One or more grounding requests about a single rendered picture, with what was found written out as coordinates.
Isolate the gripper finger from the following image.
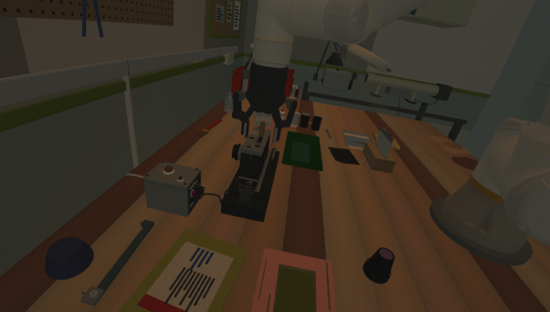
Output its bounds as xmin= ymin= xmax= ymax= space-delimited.
xmin=272 ymin=97 xmax=299 ymax=143
xmin=231 ymin=89 xmax=255 ymax=149

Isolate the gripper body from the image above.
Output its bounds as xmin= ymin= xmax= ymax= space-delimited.
xmin=246 ymin=62 xmax=289 ymax=116

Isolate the green tray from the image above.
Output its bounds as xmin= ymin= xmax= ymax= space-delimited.
xmin=281 ymin=130 xmax=324 ymax=172

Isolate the grey flat tray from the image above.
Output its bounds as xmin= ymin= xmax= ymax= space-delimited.
xmin=342 ymin=130 xmax=371 ymax=148

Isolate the black bench cradle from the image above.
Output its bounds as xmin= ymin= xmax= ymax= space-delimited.
xmin=221 ymin=148 xmax=280 ymax=223

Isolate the pink tray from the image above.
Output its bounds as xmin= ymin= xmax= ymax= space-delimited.
xmin=251 ymin=248 xmax=338 ymax=312

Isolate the black square mat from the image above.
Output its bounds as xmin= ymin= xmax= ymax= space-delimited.
xmin=328 ymin=146 xmax=360 ymax=166

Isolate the black desk lamp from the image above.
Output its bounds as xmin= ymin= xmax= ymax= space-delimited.
xmin=312 ymin=40 xmax=347 ymax=82

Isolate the brown notice board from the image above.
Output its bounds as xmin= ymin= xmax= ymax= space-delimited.
xmin=208 ymin=0 xmax=246 ymax=39

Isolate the grey control box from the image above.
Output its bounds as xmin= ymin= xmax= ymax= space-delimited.
xmin=143 ymin=161 xmax=203 ymax=217

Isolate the tan box with grey cards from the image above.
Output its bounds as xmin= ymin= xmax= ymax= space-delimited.
xmin=362 ymin=127 xmax=401 ymax=173

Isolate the white vertical pipe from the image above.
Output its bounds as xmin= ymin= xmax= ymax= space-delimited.
xmin=122 ymin=75 xmax=140 ymax=170

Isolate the white telescope on black stand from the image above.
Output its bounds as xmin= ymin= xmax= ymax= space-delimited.
xmin=300 ymin=68 xmax=468 ymax=141

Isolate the olive framed test chart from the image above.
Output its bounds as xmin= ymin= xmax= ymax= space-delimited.
xmin=119 ymin=228 xmax=249 ymax=312

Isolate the blue compass tool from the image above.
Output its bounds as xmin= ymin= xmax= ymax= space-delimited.
xmin=81 ymin=0 xmax=105 ymax=38

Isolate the black ruler with grey foot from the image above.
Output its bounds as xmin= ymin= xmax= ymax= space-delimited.
xmin=81 ymin=220 xmax=155 ymax=306

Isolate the dark blue ribbed cap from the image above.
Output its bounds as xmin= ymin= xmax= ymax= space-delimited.
xmin=44 ymin=236 xmax=95 ymax=281

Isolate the grey floor plate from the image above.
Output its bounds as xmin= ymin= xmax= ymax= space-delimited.
xmin=429 ymin=197 xmax=534 ymax=266

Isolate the grey rangefinder camera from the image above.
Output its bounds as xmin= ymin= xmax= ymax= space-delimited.
xmin=231 ymin=121 xmax=274 ymax=171

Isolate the grey wall rail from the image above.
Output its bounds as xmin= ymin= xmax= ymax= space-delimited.
xmin=0 ymin=45 xmax=240 ymax=109

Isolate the black camera lens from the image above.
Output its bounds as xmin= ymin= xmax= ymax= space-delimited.
xmin=362 ymin=247 xmax=395 ymax=285

